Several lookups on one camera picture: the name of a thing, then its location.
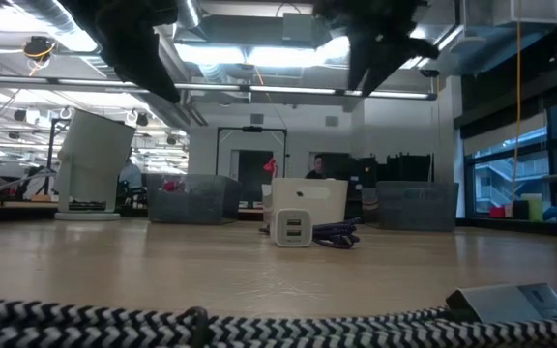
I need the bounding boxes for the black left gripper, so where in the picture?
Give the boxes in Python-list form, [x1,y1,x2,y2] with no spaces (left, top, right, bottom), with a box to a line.
[58,0,183,104]

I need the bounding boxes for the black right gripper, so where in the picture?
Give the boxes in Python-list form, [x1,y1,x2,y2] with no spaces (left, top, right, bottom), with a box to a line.
[311,0,441,97]

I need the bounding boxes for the white USB wall charger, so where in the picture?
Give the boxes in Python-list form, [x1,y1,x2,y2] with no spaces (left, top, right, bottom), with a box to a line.
[269,207,314,249]

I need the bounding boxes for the purple braided cable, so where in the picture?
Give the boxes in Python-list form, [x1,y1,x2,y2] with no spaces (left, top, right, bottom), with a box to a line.
[258,217,362,250]

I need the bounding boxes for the dark grey plastic bin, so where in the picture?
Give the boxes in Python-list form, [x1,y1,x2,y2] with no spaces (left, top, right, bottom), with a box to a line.
[145,172,242,225]
[374,180,459,233]

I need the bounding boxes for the white plastic bin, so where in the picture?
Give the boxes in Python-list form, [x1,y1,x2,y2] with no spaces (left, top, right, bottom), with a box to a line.
[261,177,350,227]

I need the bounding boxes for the person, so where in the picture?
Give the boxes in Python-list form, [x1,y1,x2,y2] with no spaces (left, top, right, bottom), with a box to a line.
[117,147,144,194]
[305,153,331,180]

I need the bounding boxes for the small black box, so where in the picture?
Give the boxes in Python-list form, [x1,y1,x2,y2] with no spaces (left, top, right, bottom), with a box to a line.
[511,199,531,221]

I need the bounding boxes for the pale green container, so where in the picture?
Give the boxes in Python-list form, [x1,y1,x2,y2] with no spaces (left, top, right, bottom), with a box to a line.
[521,192,544,222]

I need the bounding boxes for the black ceiling cord reel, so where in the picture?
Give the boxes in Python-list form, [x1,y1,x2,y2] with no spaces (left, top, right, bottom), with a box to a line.
[22,36,57,62]

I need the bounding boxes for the orange hanging cord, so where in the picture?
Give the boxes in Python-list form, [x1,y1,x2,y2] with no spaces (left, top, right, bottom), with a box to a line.
[251,65,289,130]

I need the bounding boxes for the black background gantry frame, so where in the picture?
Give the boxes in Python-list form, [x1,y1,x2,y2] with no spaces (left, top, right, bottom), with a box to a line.
[215,125,289,178]

